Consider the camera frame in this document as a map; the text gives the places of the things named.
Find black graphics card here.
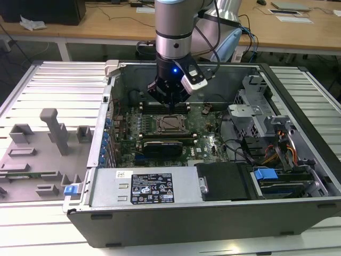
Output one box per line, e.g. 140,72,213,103
143,140,184,162

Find green RAM stick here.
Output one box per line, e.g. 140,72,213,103
4,172,43,179

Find orange yellow wire bundle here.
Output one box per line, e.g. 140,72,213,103
265,130,298,166

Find wooden desk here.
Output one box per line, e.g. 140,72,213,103
0,0,341,63

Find silver disk bay cage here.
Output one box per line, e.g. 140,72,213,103
228,76,270,126

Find silver power supply unit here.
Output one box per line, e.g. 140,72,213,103
89,167,203,207

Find black camera cable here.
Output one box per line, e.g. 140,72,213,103
196,0,222,81

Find black PC case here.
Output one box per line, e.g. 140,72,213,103
62,60,341,247

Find CPU socket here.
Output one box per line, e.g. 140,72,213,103
155,114,189,134

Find blue case latch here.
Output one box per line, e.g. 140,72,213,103
64,185,83,198

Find black RAM slot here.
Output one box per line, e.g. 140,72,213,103
135,138,198,146
139,106,190,114
139,102,190,109
136,134,198,141

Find green motherboard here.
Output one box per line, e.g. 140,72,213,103
114,102,230,167

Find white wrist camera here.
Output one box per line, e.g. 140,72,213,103
181,65,208,94

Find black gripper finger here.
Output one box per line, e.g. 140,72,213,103
147,78,174,116
172,89,192,116

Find silver topped CPU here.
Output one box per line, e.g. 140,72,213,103
163,116,181,130

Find white crumpled paper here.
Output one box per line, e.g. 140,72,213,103
20,14,47,31

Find silver metal drive bracket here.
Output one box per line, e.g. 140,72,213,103
263,116,329,198

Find grey parts rack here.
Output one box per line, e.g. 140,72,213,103
0,108,94,203

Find blue cable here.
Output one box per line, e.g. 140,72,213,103
241,25,259,54

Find metal socket cover frame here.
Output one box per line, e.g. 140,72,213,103
157,114,188,133

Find black plastic shroud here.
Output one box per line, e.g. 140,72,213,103
196,162,251,202

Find black box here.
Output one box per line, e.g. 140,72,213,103
0,0,87,26

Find thin red wire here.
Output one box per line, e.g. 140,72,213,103
108,98,126,118

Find hard disk in blue carrier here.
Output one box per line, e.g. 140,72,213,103
253,167,314,199

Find silver laptop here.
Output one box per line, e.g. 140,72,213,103
270,1,312,12

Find pale blue teach pendant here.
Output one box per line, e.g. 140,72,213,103
210,28,243,62

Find grey case latch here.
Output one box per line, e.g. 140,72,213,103
104,60,126,78

